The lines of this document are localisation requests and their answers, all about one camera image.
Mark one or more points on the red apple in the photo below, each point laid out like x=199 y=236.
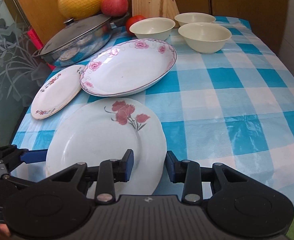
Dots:
x=114 y=8

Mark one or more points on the cream bowl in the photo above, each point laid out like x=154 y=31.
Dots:
x=156 y=27
x=194 y=17
x=206 y=38

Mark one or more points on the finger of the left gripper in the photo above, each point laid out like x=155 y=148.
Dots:
x=33 y=156

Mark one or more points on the frosted glass door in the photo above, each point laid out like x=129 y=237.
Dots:
x=21 y=75

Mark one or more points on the grey pot lid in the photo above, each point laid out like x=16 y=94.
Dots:
x=72 y=31

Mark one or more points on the red tomato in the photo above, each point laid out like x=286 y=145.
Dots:
x=132 y=21

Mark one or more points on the white plate small flowers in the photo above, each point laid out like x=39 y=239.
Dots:
x=57 y=92

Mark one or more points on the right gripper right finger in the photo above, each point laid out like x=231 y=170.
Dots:
x=223 y=202

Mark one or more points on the wooden cabinet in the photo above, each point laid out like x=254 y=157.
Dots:
x=267 y=18

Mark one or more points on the steel pot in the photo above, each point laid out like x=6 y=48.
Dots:
x=83 y=47

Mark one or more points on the blue checkered tablecloth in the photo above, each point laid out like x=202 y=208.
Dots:
x=234 y=107

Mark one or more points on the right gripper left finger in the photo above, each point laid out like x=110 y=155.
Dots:
x=63 y=202

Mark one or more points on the cream bowl back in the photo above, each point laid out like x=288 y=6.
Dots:
x=194 y=17

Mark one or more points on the red cutting board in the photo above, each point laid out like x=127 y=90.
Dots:
x=34 y=38

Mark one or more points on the white plate red carnation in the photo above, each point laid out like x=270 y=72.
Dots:
x=104 y=130

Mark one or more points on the deep plate pink flowers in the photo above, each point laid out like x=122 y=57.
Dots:
x=127 y=68

